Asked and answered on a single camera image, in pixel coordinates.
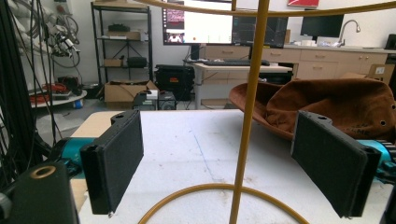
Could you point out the small cardboard box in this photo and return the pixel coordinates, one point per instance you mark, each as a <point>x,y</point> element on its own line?
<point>380,72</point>

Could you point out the open cardboard box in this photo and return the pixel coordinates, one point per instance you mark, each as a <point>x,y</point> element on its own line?
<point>124,91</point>

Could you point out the black equipment case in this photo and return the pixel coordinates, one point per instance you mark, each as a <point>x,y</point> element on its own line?
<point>174,79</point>

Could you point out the small black monitor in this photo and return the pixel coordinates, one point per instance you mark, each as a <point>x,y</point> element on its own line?
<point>322,25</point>

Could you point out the brown suede hat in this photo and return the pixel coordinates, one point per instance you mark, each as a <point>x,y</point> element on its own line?
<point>323,104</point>

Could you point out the gold metal hat stand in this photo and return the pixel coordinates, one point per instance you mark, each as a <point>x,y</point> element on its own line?
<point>249,102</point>

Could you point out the round white table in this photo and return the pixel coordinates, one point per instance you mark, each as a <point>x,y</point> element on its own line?
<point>57,98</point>

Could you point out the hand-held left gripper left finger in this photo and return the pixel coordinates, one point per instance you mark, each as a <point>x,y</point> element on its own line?
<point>115,161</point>

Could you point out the large computer monitor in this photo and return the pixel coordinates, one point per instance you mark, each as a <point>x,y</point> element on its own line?
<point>205,21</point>

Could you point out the black metal shelving unit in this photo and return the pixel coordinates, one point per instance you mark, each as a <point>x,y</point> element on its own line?
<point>124,40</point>

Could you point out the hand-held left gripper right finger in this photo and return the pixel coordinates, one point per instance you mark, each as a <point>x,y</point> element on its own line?
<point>333,161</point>

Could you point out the white office desk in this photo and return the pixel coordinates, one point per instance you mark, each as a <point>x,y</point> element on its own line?
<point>236,79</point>

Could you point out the red wall sign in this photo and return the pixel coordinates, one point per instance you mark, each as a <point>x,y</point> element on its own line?
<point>303,3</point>

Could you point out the beige cabinet counter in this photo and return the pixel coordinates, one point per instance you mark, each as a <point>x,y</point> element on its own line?
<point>327,60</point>

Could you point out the chrome kitchen faucet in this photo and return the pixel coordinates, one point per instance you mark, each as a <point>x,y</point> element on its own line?
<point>348,29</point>

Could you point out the black keyboard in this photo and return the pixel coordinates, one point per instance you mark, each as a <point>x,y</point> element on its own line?
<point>233,62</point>

